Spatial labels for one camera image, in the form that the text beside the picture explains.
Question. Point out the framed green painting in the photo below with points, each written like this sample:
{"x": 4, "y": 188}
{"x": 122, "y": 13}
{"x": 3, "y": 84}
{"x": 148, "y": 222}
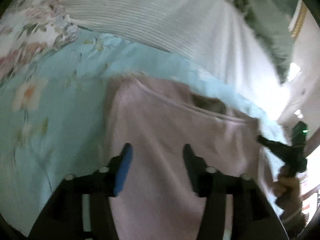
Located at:
{"x": 270, "y": 21}

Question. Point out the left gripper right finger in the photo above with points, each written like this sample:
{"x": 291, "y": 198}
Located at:
{"x": 204, "y": 179}

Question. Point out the pink floral fabric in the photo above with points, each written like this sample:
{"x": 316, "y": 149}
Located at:
{"x": 30, "y": 28}

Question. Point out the person's right hand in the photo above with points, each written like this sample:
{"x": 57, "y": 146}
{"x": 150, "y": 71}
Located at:
{"x": 287, "y": 192}

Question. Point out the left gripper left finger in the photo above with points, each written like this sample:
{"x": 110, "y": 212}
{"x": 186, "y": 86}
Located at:
{"x": 115, "y": 173}

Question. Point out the pink knit sweater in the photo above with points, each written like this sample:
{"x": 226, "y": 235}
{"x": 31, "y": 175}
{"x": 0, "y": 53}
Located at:
{"x": 158, "y": 117}

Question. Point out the white ribbed pillow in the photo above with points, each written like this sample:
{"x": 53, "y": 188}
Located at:
{"x": 211, "y": 33}

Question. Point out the light blue floral bedsheet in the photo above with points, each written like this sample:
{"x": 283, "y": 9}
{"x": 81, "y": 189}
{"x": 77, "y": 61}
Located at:
{"x": 53, "y": 116}

